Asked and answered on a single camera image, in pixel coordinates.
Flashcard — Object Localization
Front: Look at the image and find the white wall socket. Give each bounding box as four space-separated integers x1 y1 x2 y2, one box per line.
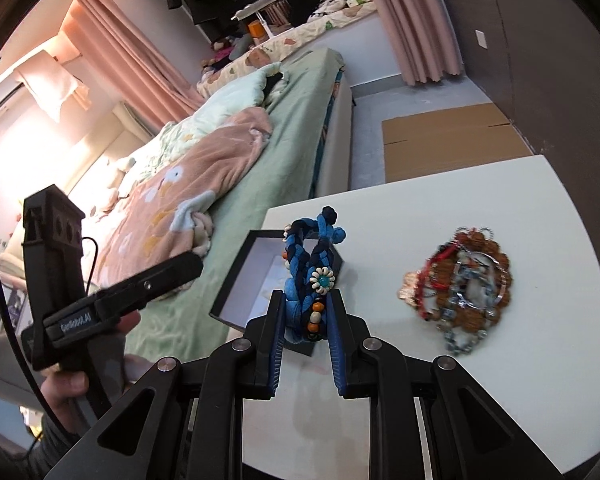
475 29 488 50

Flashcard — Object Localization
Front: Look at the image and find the pink duck print blanket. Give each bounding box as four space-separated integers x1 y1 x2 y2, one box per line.
93 107 272 288

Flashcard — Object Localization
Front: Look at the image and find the green bed with sheet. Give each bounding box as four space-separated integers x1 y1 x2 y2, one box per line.
9 46 354 363

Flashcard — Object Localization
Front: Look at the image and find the gold butterfly pendant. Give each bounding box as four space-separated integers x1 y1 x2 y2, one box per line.
398 272 422 309

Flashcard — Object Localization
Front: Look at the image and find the blue braided beaded bracelet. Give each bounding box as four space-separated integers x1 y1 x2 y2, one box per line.
280 205 348 344

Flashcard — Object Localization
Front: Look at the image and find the light green pillow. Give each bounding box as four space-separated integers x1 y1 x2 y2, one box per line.
157 62 283 146

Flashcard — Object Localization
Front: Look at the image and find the pink curtain right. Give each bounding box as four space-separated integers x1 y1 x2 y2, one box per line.
374 0 463 86

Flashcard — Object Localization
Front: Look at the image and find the red string bracelet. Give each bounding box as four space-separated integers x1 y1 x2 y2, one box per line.
412 242 462 321

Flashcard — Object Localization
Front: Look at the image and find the floral window seat cushion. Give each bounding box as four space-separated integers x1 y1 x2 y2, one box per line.
196 0 377 99

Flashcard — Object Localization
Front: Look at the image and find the person's left hand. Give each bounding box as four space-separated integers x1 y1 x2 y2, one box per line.
40 309 143 436

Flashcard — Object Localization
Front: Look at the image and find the pink curtain left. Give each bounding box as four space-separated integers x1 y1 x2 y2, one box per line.
61 0 204 128

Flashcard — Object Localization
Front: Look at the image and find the pink curtain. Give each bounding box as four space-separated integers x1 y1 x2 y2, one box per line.
374 0 463 86
61 0 204 128

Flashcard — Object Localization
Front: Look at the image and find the white towel on wall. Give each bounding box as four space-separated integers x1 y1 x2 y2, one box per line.
14 50 92 124

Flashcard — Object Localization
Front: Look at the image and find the black jewelry box white inside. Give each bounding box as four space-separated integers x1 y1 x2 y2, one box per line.
209 230 343 356

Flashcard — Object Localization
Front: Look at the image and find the silver chain necklace robot pendant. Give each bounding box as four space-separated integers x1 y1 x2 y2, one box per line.
429 228 514 356

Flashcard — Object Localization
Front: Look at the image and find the flattened brown cardboard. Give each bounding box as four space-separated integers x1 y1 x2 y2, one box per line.
382 103 532 182

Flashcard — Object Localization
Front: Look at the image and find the small white folding table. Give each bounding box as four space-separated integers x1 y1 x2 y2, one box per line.
233 0 289 39

